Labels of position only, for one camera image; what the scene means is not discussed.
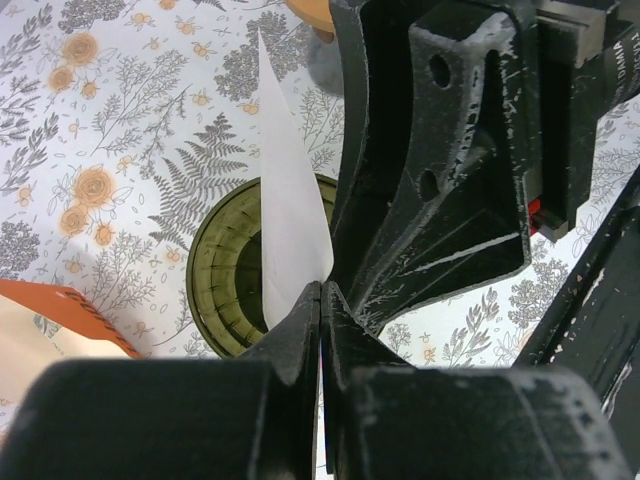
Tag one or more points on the orange coffee filter pack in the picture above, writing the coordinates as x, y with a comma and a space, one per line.
42, 324

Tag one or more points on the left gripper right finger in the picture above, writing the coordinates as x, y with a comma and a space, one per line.
386, 419

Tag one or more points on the green glass dripper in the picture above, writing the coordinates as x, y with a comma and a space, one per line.
224, 273

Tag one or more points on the floral patterned table mat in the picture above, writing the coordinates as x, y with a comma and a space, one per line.
122, 124

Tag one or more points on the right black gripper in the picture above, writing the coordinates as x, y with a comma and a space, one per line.
505, 101

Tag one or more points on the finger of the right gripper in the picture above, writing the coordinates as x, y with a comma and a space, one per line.
373, 45

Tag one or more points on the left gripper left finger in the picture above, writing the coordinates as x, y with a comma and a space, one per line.
249, 417

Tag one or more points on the grey glass carafe wooden collar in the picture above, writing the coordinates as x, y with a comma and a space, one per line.
323, 56

